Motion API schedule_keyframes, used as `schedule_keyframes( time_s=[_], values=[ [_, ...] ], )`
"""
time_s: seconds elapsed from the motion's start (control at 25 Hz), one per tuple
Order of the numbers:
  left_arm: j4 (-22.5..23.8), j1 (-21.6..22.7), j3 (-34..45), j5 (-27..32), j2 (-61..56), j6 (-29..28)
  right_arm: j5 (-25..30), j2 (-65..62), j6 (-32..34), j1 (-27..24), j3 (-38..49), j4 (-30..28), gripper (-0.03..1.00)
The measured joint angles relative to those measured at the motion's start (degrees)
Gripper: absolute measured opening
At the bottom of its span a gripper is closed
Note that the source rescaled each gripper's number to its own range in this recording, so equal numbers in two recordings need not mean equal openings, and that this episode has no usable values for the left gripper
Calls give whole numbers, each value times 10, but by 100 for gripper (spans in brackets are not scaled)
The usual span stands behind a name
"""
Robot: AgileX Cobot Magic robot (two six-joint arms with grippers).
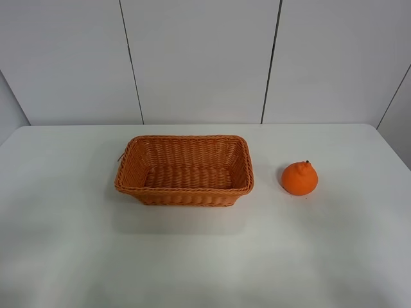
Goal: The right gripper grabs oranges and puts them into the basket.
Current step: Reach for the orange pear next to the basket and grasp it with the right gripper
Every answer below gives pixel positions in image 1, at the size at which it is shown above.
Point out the orange with knobby top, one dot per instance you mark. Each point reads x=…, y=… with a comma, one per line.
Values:
x=299, y=178

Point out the orange woven rectangular basket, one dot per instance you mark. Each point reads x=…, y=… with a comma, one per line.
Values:
x=186, y=170

